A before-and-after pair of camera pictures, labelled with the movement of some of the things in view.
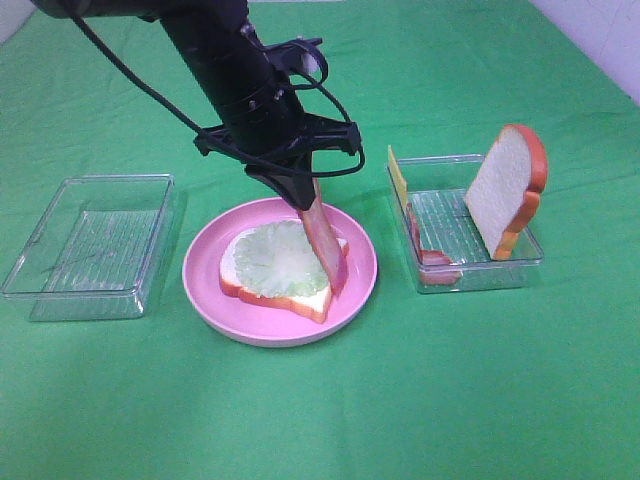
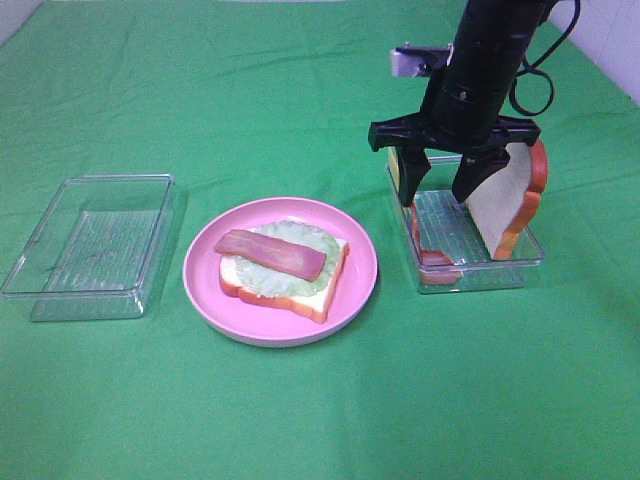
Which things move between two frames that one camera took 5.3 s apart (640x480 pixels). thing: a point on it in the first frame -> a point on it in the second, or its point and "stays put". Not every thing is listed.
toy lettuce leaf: x=276 y=259 stays put
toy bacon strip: x=434 y=266 stays put
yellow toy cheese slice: x=397 y=177 stays put
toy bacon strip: x=331 y=251 -> x=272 y=254
